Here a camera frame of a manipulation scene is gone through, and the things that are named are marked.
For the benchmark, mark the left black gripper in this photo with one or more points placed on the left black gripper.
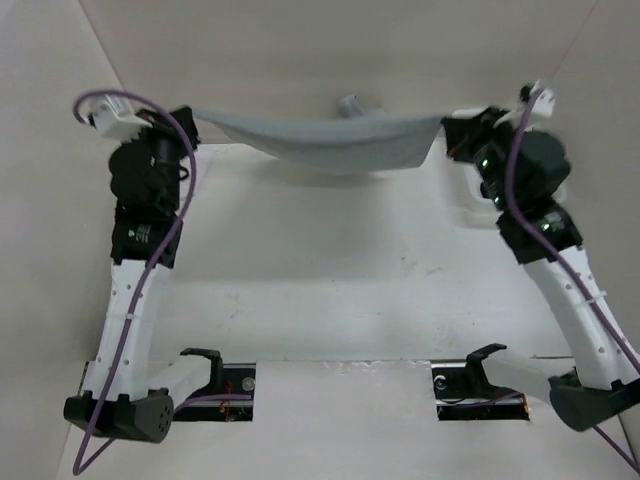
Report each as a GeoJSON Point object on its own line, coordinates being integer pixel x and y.
{"type": "Point", "coordinates": [162, 127]}

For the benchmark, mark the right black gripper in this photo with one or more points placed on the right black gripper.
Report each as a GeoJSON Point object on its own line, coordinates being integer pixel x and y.
{"type": "Point", "coordinates": [463, 134]}

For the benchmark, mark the grey tank top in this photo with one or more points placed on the grey tank top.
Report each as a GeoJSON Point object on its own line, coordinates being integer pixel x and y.
{"type": "Point", "coordinates": [361, 140]}

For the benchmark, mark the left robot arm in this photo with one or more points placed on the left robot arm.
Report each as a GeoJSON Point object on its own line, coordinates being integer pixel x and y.
{"type": "Point", "coordinates": [153, 178]}

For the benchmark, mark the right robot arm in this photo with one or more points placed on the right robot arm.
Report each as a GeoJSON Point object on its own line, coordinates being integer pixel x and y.
{"type": "Point", "coordinates": [520, 171]}

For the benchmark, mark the white plastic basket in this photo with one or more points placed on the white plastic basket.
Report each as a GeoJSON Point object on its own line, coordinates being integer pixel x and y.
{"type": "Point", "coordinates": [478, 212]}

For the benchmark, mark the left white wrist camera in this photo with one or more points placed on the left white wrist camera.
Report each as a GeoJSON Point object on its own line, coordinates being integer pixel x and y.
{"type": "Point", "coordinates": [114, 118]}

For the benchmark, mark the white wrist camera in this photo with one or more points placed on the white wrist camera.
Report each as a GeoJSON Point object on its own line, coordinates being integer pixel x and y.
{"type": "Point", "coordinates": [114, 118]}
{"type": "Point", "coordinates": [540, 96]}

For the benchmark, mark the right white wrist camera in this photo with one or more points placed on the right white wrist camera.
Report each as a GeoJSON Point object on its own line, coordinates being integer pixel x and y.
{"type": "Point", "coordinates": [540, 96]}

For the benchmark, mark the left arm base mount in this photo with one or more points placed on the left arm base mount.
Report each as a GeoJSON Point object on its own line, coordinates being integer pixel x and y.
{"type": "Point", "coordinates": [228, 396]}

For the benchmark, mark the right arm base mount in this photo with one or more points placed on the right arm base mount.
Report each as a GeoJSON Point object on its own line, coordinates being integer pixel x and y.
{"type": "Point", "coordinates": [463, 392]}

